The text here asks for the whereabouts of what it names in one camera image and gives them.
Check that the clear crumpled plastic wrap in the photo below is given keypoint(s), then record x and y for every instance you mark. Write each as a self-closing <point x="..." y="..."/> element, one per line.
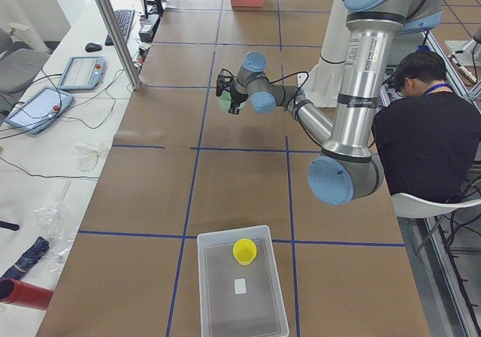
<point x="52" y="222"/>

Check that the black keyboard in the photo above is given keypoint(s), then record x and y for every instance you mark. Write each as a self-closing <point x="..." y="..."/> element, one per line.
<point x="125" y="19"/>

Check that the black computer mouse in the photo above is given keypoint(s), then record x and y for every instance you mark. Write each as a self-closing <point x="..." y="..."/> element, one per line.
<point x="92" y="47"/>

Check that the yellow plastic cup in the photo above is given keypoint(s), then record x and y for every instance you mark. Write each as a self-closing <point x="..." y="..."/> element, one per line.
<point x="244" y="251"/>

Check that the teach pendant tablet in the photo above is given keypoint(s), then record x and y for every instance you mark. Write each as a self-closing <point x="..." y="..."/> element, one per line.
<point x="40" y="111"/>
<point x="82" y="73"/>

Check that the blue patterned folded cloth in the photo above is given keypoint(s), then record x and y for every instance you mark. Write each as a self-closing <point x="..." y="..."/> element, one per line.
<point x="28" y="259"/>

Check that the teach pendant tablet near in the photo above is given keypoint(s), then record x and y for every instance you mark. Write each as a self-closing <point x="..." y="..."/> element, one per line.
<point x="40" y="111"/>

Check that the white chair seat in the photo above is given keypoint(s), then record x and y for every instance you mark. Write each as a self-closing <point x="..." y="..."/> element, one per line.
<point x="408" y="206"/>

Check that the grey aluminium frame post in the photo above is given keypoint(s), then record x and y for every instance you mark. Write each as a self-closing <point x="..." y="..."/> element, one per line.
<point x="119" y="43"/>

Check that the clear plastic storage box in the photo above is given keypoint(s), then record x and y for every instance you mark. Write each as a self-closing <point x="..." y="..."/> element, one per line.
<point x="237" y="300"/>

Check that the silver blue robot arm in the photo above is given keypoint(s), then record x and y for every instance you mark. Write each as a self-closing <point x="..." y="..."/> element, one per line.
<point x="346" y="168"/>

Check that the grey office chair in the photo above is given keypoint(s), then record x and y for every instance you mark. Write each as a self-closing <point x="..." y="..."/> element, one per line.
<point x="19" y="67"/>

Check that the mint green bowl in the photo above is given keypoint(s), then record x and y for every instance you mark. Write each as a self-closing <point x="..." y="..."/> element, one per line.
<point x="224" y="102"/>

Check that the teach pendant tablet far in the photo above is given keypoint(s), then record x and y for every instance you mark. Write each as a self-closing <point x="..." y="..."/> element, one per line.
<point x="82" y="73"/>

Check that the red cylinder tube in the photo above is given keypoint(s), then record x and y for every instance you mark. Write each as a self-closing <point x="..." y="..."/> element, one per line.
<point x="19" y="293"/>

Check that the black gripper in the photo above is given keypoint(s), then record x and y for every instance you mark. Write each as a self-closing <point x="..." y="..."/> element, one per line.
<point x="236" y="96"/>

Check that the person in black shirt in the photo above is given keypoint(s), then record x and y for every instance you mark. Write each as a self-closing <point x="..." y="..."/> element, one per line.
<point x="428" y="139"/>

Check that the white crumpled cloth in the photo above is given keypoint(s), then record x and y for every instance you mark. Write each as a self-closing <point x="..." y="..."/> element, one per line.
<point x="88" y="155"/>

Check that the black power box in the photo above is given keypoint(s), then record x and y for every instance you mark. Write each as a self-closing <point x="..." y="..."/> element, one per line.
<point x="149" y="27"/>

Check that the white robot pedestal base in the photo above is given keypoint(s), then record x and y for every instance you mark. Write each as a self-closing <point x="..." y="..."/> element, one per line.
<point x="323" y="83"/>

